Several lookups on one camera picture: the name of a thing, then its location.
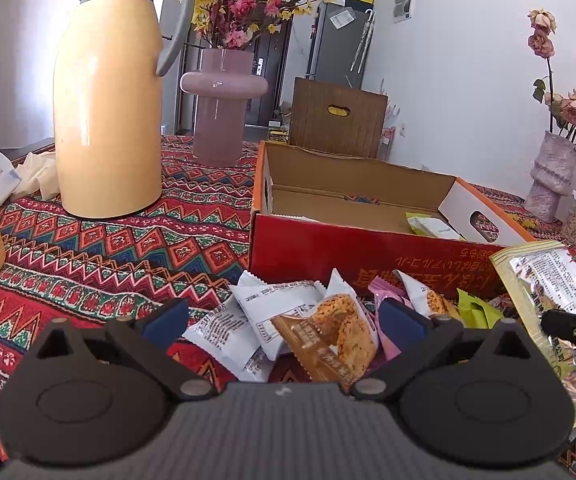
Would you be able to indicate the patterned tablecloth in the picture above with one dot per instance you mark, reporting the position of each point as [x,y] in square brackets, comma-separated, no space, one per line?
[118,260]

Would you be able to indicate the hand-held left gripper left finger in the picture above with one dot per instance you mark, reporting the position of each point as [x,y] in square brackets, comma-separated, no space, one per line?
[168,317]

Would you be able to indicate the white umbrella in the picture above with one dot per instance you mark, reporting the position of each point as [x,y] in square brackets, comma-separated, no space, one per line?
[363,40]

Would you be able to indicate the yellow silver snack packet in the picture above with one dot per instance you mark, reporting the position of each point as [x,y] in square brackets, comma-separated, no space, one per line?
[533,280]

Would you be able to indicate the yellow thermos jug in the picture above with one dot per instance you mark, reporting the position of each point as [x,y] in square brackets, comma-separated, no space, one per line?
[108,110]

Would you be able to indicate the dark door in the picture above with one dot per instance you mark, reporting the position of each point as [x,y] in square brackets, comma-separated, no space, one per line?
[268,85]

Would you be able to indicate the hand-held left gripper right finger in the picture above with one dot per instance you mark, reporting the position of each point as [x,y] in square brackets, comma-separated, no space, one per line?
[403,325]

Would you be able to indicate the dried pink roses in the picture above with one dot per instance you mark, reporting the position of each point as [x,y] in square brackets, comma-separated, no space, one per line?
[575,105]

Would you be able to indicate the fallen yellow petals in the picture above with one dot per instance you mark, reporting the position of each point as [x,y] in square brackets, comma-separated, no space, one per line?
[525,222]

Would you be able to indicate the pink vase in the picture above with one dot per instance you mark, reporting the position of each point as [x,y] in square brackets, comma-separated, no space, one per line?
[220,110]

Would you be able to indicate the pink and yellow flower branches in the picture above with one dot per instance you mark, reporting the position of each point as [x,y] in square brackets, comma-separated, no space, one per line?
[248,5]

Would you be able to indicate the textured pale vase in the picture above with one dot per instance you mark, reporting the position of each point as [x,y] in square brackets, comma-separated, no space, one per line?
[550,175]

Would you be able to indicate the green white snack packet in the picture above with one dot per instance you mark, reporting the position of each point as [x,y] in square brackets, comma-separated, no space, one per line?
[430,225]

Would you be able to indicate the wooden chair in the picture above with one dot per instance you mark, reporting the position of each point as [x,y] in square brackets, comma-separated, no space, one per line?
[318,125]

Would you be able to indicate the white tissue paper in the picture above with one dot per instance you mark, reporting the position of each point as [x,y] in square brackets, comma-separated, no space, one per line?
[38,175]

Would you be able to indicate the white cookie packet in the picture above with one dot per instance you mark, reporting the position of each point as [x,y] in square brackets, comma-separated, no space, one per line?
[430,297]

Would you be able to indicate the red cardboard box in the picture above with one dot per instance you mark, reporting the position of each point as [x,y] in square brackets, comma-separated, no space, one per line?
[318,260]

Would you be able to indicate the brown cookie packet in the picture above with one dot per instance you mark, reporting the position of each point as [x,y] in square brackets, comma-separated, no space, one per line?
[333,330]

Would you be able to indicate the grey refrigerator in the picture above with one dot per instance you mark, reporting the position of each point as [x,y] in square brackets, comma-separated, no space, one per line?
[333,45]

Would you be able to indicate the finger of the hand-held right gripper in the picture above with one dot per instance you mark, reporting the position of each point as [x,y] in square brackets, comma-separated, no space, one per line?
[575,330]

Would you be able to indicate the pink snack packet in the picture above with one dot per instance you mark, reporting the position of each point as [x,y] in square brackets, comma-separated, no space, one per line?
[382,287]

